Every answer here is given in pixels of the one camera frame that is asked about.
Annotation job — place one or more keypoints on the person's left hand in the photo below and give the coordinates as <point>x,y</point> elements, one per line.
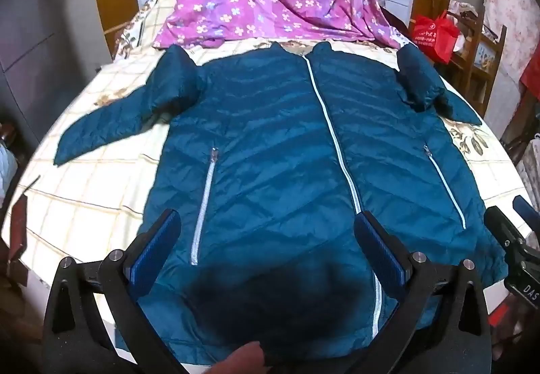
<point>247,359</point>

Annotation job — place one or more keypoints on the cream floral checked bedsheet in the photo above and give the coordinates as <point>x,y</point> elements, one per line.
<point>97,188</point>

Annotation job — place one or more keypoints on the wooden chair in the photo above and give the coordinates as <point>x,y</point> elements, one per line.
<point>491,58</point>

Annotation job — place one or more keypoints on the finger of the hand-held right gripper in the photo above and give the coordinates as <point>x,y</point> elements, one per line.
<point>502,226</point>
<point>527,211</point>

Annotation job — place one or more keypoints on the teal quilted down jacket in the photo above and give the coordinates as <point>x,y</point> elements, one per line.
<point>270,138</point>

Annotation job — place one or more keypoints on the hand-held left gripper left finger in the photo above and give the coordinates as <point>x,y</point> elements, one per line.
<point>156,249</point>

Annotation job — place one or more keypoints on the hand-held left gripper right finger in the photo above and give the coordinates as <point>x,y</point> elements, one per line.
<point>377,249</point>

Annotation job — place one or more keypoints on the grey wardrobe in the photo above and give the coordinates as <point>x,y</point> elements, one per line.
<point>33,41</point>

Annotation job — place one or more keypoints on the red shopping bag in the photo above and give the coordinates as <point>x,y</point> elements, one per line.
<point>436,39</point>

